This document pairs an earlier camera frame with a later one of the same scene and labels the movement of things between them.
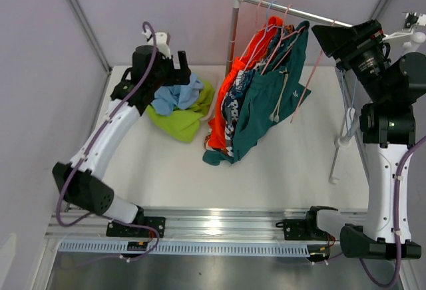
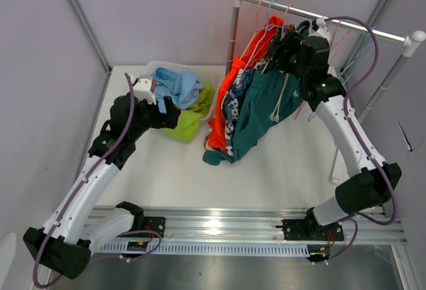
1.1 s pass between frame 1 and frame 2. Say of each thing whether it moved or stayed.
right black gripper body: moved
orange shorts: stayed
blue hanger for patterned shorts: stayed
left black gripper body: moved
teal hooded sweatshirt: stayed
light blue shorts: stayed
